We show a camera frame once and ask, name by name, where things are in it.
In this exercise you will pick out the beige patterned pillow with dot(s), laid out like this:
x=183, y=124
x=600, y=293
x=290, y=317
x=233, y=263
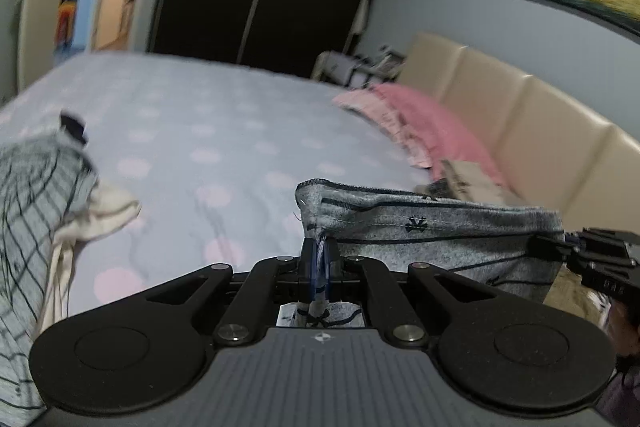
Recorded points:
x=470, y=182

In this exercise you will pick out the grey striped top black tag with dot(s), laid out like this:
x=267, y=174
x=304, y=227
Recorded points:
x=35, y=217

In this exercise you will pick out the cream white garment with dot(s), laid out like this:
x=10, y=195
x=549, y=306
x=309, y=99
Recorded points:
x=100, y=214

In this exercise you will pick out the cluttered nightstand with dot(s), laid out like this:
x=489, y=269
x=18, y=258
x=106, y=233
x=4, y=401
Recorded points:
x=357, y=67

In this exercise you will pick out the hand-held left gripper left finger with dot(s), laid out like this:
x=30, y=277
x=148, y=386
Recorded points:
x=315, y=274

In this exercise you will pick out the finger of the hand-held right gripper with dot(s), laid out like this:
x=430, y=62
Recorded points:
x=550, y=247

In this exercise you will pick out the person's right forearm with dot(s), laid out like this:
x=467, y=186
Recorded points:
x=625, y=357

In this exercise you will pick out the pink pillow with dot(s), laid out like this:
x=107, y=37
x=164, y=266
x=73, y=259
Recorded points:
x=430, y=122

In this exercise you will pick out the beige padded headboard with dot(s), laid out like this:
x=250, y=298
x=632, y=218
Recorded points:
x=540, y=117

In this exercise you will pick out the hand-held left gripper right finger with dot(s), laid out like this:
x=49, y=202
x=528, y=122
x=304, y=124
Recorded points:
x=331, y=274

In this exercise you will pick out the grey striped bow print pants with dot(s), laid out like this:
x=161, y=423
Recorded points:
x=425, y=232

